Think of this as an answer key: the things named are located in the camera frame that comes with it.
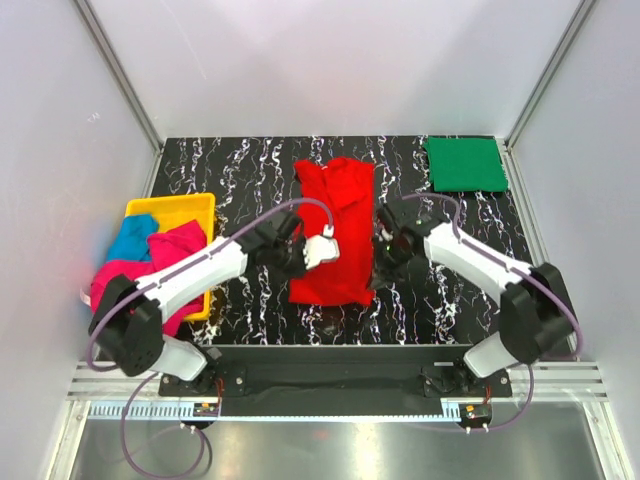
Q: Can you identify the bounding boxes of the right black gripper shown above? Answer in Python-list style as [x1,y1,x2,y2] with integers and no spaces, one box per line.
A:
[367,236,416,293]

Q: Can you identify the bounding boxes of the red t-shirt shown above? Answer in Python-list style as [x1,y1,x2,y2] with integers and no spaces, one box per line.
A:
[289,157,374,307]

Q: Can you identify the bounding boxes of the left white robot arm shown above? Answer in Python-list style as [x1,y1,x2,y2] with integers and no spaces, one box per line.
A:
[87,211,315,396]

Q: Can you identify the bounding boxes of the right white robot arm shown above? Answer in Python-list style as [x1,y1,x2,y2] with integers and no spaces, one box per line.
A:
[369,196,581,397]

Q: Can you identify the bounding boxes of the folded green t-shirt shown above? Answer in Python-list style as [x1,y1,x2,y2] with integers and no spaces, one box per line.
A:
[423,136,508,193]

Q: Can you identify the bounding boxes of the magenta t-shirt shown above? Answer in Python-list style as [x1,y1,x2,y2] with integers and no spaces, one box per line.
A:
[89,221,206,313]

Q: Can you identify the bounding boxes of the yellow plastic bin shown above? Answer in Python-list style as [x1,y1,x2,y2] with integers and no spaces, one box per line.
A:
[124,193,217,322]

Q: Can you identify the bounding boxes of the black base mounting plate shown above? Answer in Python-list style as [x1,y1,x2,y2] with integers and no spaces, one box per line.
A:
[94,343,581,419]

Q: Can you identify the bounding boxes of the blue t-shirt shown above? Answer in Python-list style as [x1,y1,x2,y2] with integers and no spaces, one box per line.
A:
[106,214,159,262]

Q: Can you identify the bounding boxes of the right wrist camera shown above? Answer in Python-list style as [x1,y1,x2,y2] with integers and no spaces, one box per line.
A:
[376,205,399,242]

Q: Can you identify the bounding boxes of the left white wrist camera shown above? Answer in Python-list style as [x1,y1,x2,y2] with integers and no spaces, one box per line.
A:
[303,225,340,271]

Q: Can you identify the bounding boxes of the front aluminium rail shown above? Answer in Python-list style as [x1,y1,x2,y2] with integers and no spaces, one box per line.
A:
[67,362,607,423]

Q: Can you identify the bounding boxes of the left aluminium frame post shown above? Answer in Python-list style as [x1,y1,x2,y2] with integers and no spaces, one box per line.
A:
[71,0,164,154]

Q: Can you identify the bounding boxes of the aluminium frame post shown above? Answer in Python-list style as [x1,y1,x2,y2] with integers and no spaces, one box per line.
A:
[504,0,598,150]
[71,0,164,154]

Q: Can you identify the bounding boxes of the right aluminium frame post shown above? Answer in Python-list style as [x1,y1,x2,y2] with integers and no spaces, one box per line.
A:
[504,0,598,150]

